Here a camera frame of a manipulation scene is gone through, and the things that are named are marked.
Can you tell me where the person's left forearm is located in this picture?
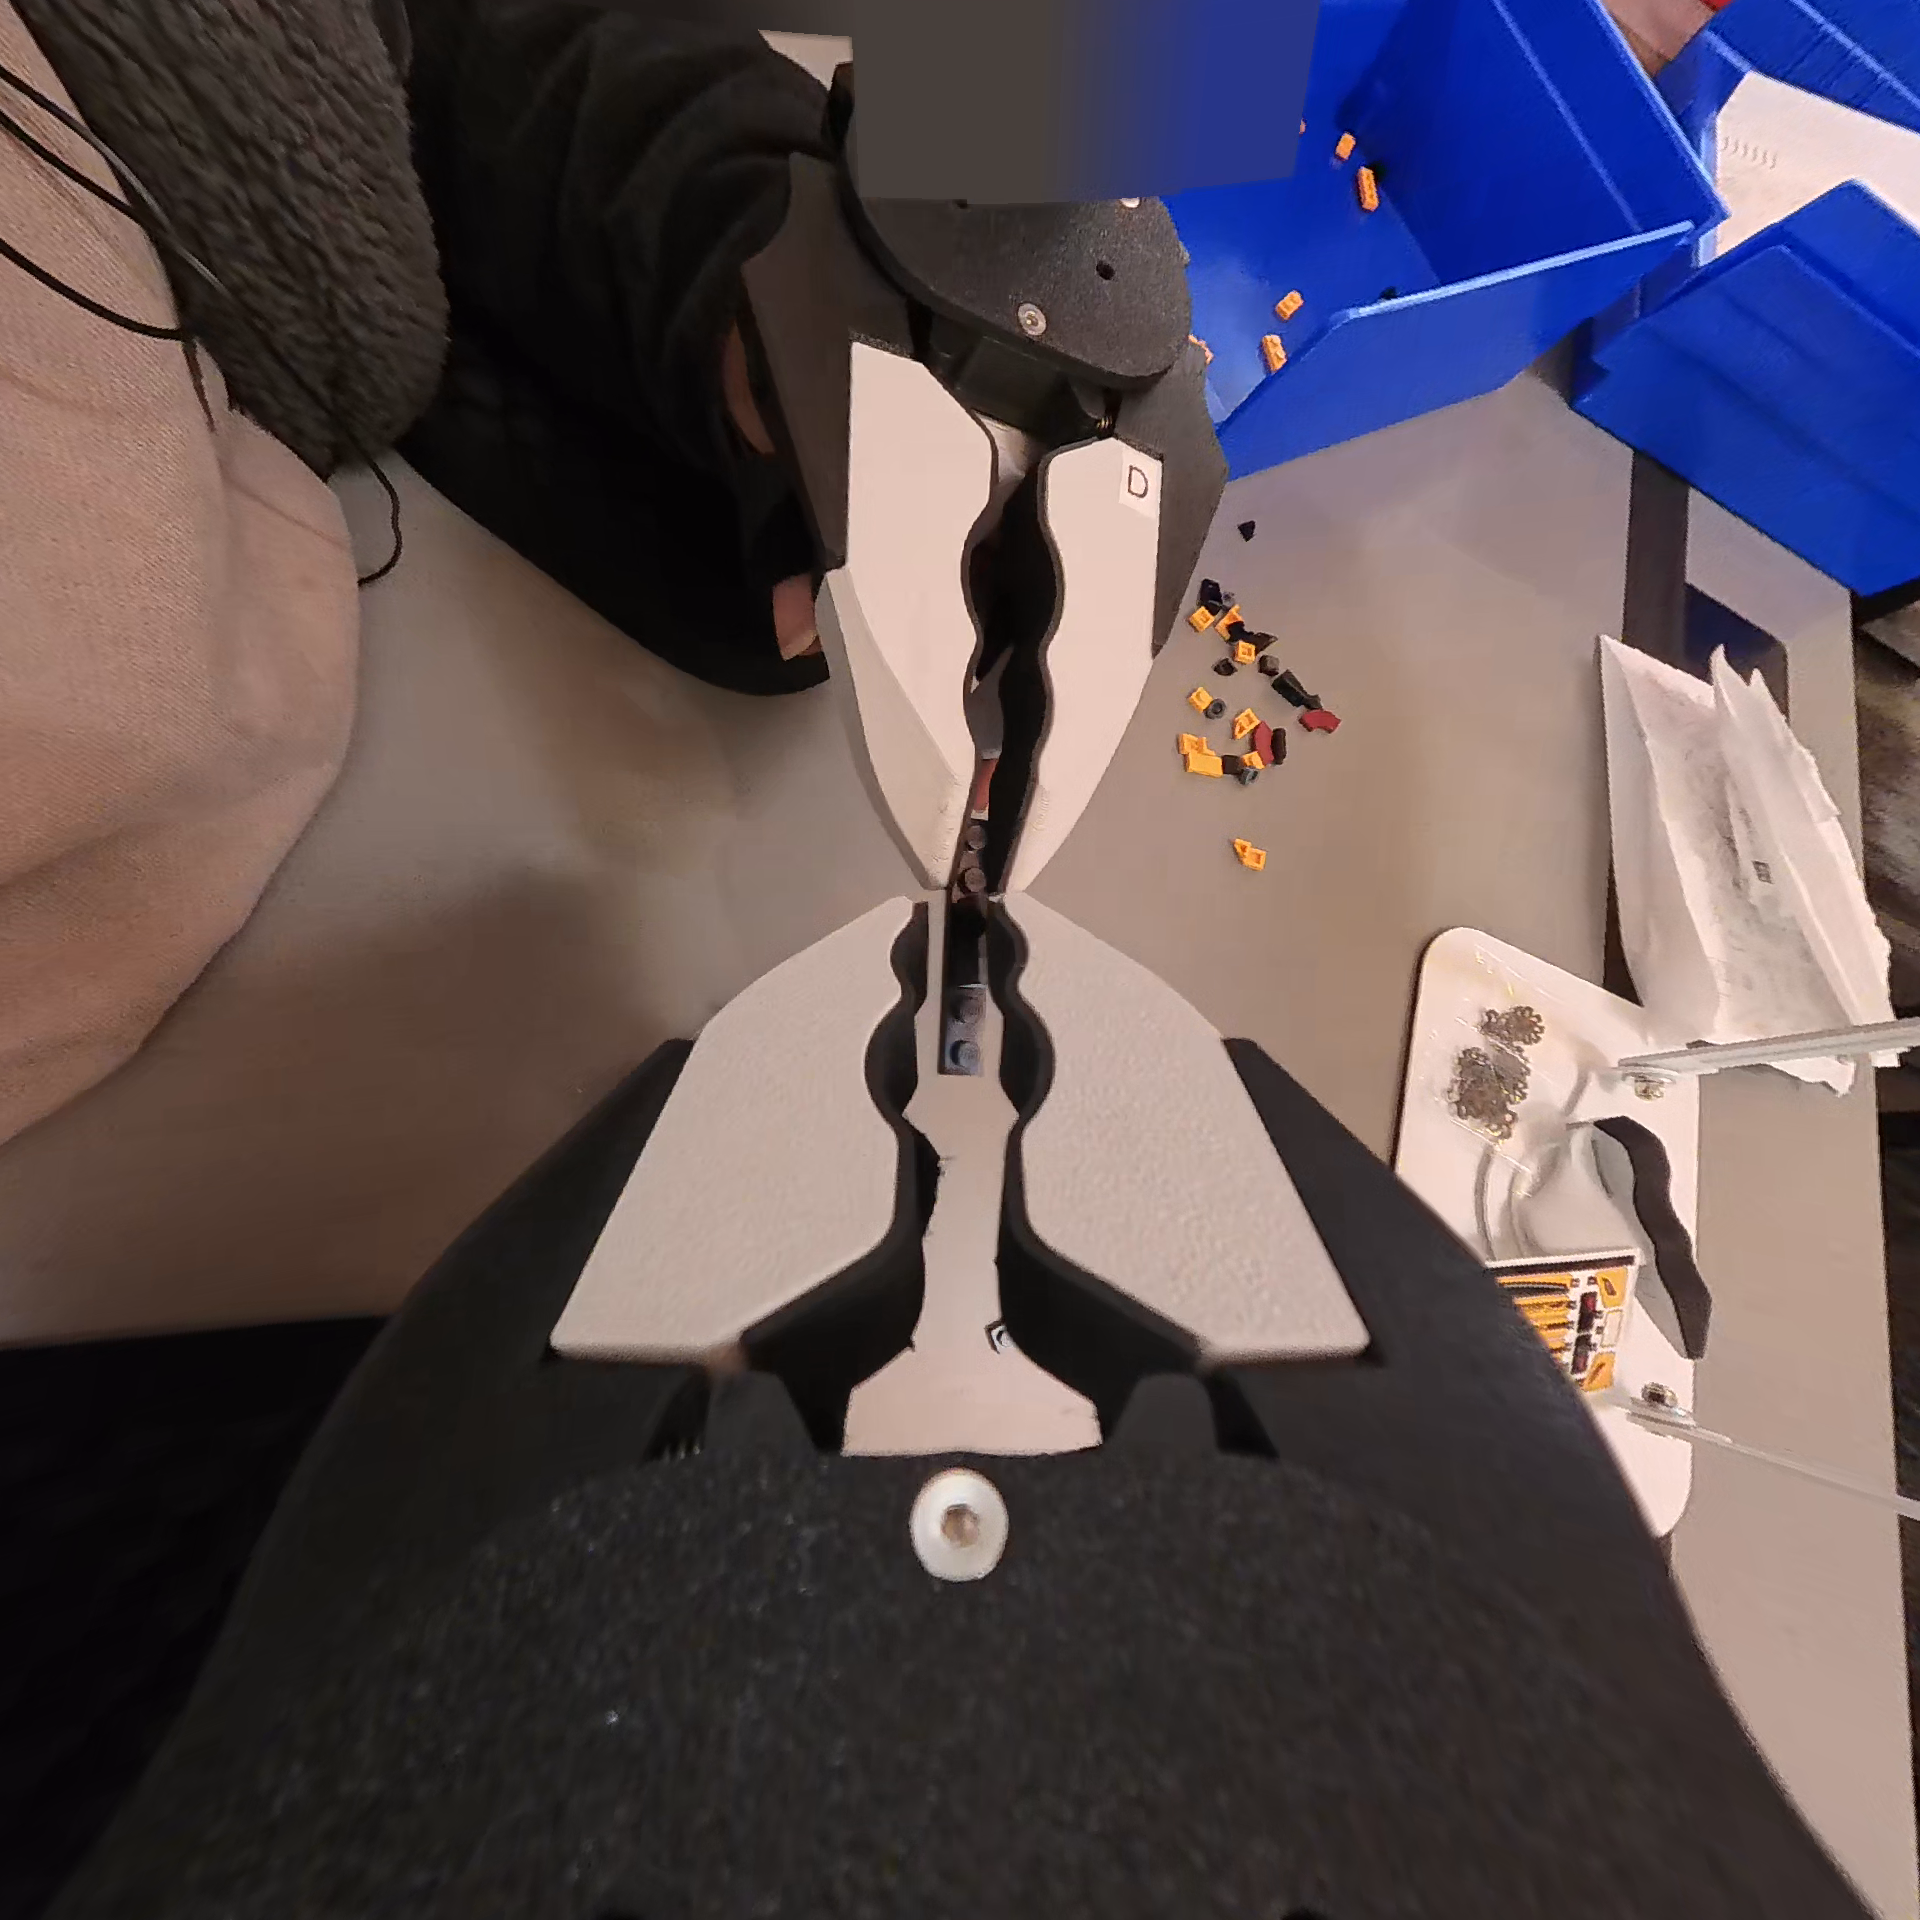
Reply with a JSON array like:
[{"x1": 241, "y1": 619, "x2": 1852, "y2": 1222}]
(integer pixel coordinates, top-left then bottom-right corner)
[{"x1": 404, "y1": 0, "x2": 841, "y2": 699}]

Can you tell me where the pile of small loose bricks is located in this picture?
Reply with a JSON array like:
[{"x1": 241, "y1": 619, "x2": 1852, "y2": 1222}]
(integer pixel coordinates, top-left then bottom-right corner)
[{"x1": 1176, "y1": 517, "x2": 1345, "y2": 789}]

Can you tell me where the long black brick plate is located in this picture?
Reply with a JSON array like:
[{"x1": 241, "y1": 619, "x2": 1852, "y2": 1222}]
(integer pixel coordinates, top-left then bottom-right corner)
[{"x1": 937, "y1": 811, "x2": 1001, "y2": 1078}]

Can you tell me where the cluster of small silver parts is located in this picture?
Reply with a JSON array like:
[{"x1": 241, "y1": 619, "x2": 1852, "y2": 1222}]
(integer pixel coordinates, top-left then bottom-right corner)
[{"x1": 1447, "y1": 1004, "x2": 1546, "y2": 1149}]

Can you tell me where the thin black cord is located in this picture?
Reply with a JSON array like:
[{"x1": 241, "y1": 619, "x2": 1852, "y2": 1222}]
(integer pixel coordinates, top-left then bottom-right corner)
[{"x1": 0, "y1": 59, "x2": 408, "y2": 586}]

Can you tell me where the dark fleece jacket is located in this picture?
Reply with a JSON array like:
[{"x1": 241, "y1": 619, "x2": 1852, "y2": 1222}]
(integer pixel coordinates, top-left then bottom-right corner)
[{"x1": 13, "y1": 0, "x2": 451, "y2": 482}]

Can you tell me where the person's left hand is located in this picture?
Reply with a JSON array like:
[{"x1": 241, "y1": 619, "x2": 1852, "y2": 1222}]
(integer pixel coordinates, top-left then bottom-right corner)
[{"x1": 720, "y1": 322, "x2": 830, "y2": 663}]

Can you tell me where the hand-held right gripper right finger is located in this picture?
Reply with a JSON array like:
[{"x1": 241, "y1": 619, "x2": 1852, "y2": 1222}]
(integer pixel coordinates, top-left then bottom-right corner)
[{"x1": 996, "y1": 894, "x2": 1371, "y2": 1370}]

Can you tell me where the black curved plastic piece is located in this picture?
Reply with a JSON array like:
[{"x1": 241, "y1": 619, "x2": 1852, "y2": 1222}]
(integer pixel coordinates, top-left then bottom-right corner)
[{"x1": 1594, "y1": 1114, "x2": 1715, "y2": 1358}]

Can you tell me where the white tray with parts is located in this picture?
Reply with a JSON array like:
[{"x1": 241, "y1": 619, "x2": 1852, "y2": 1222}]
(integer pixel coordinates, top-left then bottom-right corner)
[{"x1": 1395, "y1": 926, "x2": 1920, "y2": 1538}]

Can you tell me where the beige sweatshirt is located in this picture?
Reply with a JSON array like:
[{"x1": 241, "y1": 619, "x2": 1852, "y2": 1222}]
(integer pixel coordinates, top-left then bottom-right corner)
[{"x1": 0, "y1": 0, "x2": 361, "y2": 1149}]

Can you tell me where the crumpled white paper bag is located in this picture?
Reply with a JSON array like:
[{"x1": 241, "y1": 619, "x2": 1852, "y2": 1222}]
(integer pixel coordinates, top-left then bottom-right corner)
[{"x1": 1596, "y1": 636, "x2": 1899, "y2": 1098}]

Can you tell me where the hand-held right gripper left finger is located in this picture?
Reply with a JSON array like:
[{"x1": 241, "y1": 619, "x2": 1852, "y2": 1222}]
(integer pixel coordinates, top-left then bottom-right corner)
[{"x1": 548, "y1": 894, "x2": 919, "y2": 1368}]

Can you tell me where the grey desk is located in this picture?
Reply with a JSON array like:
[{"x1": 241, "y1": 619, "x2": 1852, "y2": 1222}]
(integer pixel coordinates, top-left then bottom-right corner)
[{"x1": 0, "y1": 358, "x2": 1920, "y2": 1920}]

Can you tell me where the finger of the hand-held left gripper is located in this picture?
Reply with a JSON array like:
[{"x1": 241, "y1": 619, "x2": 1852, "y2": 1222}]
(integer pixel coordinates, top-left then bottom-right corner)
[
  {"x1": 996, "y1": 437, "x2": 1164, "y2": 901},
  {"x1": 810, "y1": 337, "x2": 1001, "y2": 891}
]

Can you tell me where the white paper sheet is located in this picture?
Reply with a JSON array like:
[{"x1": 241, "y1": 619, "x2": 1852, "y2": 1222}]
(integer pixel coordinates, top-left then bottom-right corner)
[{"x1": 1709, "y1": 66, "x2": 1920, "y2": 263}]

